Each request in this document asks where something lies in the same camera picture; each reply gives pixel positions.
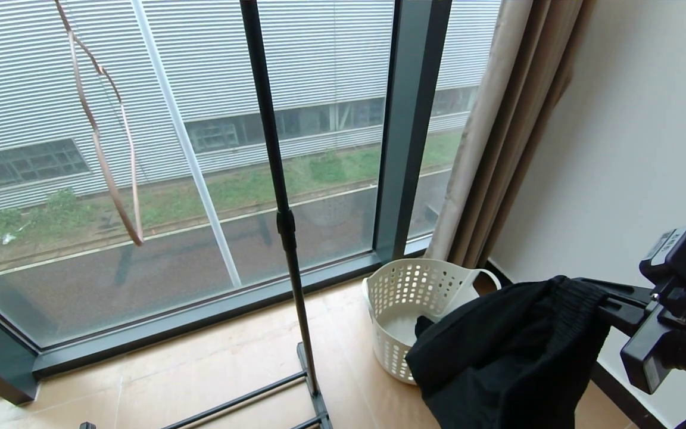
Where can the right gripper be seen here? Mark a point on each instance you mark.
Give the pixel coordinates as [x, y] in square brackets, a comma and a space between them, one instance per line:
[652, 351]

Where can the black shorts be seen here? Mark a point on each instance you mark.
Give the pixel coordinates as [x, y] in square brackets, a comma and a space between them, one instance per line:
[510, 357]

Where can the white laundry basket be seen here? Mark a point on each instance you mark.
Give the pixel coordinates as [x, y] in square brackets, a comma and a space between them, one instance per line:
[408, 286]

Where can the black clothes rack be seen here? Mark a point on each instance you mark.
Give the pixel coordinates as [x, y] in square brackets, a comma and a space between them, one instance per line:
[286, 229]

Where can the pink clothes hanger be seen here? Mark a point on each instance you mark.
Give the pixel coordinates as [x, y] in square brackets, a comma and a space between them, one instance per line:
[139, 238]

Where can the beige curtain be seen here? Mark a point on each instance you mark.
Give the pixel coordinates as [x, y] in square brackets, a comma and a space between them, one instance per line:
[510, 131]

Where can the window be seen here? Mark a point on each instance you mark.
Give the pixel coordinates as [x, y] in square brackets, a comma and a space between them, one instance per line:
[51, 286]

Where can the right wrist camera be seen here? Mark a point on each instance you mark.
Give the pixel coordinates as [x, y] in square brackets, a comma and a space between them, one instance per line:
[685, 253]

